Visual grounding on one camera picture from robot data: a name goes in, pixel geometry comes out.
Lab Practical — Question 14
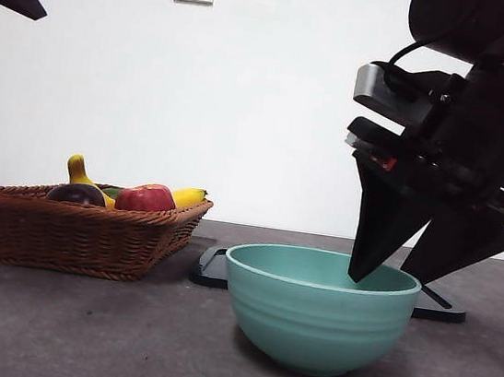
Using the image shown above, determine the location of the dark red plum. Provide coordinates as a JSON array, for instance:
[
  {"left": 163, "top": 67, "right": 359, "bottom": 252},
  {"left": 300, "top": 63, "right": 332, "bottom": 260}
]
[{"left": 45, "top": 180, "right": 110, "bottom": 209}]

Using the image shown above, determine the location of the black rectangular tray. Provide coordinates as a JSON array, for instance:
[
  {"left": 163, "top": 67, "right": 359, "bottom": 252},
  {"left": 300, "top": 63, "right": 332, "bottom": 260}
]
[{"left": 187, "top": 242, "right": 472, "bottom": 325}]

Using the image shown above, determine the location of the brown wicker basket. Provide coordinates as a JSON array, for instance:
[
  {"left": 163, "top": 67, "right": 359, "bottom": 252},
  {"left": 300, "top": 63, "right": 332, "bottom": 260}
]
[{"left": 0, "top": 171, "right": 215, "bottom": 292}]

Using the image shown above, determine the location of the yellow banana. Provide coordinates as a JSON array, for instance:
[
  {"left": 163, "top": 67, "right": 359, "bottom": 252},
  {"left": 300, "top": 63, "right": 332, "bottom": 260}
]
[{"left": 62, "top": 153, "right": 212, "bottom": 223}]

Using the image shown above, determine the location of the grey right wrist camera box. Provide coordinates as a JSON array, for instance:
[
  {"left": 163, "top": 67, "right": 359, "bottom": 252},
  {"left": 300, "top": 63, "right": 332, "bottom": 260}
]
[{"left": 350, "top": 60, "right": 441, "bottom": 131}]

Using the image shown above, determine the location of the red apple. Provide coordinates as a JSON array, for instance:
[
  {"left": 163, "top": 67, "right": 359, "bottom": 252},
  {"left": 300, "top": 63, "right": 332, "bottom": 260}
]
[{"left": 112, "top": 178, "right": 180, "bottom": 218}]

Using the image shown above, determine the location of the black camera cable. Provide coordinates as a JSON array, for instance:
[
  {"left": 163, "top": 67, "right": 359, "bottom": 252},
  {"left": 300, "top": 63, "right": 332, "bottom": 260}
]
[{"left": 382, "top": 33, "right": 442, "bottom": 99}]

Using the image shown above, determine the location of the teal ribbed bowl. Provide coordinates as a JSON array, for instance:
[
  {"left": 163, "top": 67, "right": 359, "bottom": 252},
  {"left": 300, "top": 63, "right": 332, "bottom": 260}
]
[{"left": 210, "top": 237, "right": 425, "bottom": 377}]

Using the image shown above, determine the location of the green fruit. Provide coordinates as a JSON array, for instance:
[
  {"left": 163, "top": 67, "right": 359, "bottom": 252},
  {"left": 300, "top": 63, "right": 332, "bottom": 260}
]
[{"left": 100, "top": 185, "right": 123, "bottom": 203}]

